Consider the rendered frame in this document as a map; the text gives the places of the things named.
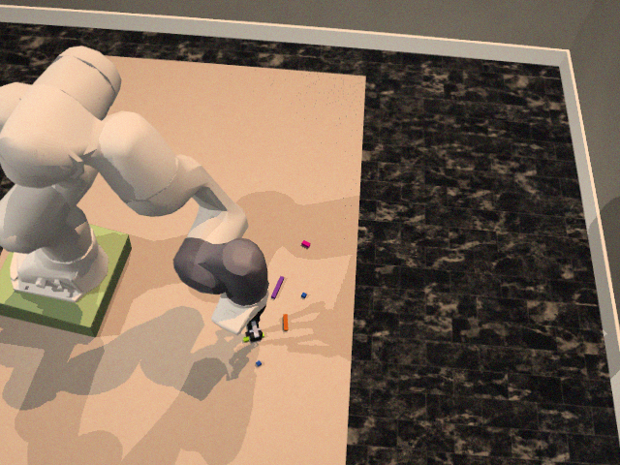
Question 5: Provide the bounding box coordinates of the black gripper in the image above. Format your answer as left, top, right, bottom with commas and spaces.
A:
245, 306, 266, 344

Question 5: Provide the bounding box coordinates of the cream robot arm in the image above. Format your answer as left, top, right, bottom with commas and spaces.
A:
0, 46, 269, 335

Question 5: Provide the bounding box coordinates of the purple rod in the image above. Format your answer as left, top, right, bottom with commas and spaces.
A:
271, 276, 284, 298

